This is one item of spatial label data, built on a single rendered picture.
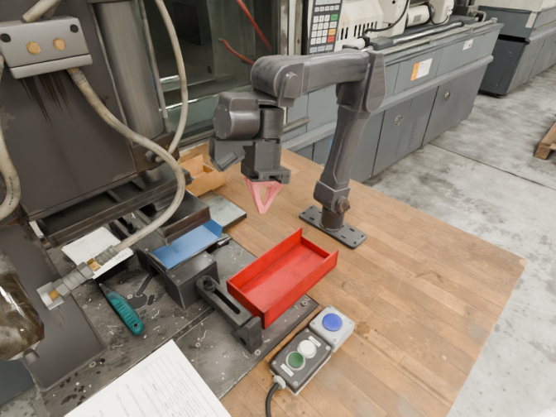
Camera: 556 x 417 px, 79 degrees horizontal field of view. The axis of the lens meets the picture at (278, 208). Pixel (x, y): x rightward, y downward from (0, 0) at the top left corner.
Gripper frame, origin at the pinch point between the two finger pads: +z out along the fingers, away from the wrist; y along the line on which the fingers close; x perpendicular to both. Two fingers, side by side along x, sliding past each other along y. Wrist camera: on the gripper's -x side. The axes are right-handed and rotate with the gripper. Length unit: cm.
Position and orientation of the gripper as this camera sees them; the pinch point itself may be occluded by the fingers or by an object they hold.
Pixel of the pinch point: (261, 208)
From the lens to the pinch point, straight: 68.0
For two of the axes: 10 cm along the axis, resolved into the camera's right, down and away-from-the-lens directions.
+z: -0.8, 9.3, 3.6
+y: 4.3, 3.6, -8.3
